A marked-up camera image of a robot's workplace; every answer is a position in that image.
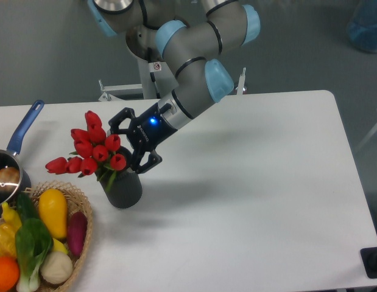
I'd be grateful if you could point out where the woven wicker basket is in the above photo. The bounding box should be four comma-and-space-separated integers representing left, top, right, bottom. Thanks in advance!
0, 179, 94, 292

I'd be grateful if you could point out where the purple eggplant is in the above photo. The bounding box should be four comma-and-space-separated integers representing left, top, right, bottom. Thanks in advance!
67, 212, 88, 257

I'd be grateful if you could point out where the white garlic bulb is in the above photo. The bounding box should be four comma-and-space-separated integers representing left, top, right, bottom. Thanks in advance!
40, 251, 73, 285

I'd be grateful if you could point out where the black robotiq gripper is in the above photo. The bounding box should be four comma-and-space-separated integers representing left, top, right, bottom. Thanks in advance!
108, 103, 177, 174

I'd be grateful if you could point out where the blue translucent bag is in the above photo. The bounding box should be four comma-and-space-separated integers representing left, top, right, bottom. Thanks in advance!
346, 1, 377, 54

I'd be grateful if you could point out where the yellow squash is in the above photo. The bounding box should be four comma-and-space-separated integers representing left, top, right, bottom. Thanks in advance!
38, 189, 68, 240

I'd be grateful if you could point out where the yellow bell pepper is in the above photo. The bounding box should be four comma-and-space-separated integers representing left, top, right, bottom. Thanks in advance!
0, 223, 17, 259

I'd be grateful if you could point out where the white chair frame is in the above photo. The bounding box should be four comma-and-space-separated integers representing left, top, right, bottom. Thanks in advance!
355, 109, 377, 153

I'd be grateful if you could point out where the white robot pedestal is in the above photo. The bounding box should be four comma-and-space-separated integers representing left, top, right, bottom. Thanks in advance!
97, 26, 180, 102

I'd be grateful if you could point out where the red tulip bouquet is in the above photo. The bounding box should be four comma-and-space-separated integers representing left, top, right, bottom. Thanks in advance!
45, 111, 128, 191

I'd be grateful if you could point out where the dark green cucumber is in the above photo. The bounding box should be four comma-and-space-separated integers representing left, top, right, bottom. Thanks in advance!
16, 192, 40, 223

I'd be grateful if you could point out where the green bok choy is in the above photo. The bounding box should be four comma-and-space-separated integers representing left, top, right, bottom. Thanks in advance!
15, 218, 53, 291

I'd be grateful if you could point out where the blue handled saucepan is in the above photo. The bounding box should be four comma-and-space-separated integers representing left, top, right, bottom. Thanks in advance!
0, 100, 44, 217

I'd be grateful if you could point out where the yellow banana piece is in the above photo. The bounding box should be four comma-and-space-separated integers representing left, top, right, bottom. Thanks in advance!
52, 238, 68, 255

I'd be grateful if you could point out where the bread roll in pan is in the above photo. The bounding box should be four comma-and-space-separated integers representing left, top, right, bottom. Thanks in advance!
0, 167, 20, 193

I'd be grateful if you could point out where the small yellow pepper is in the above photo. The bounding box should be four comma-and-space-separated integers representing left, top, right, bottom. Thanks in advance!
2, 202, 22, 231

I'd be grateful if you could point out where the black device at table edge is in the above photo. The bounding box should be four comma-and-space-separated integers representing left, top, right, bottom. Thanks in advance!
360, 247, 377, 279

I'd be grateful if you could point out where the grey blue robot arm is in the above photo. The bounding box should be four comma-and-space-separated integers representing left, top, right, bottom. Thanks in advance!
88, 1, 261, 173

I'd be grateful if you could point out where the orange fruit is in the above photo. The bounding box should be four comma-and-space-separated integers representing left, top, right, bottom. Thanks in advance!
0, 256, 19, 291

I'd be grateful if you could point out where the dark grey ribbed vase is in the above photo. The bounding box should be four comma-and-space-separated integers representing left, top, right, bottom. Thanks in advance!
96, 145, 143, 210

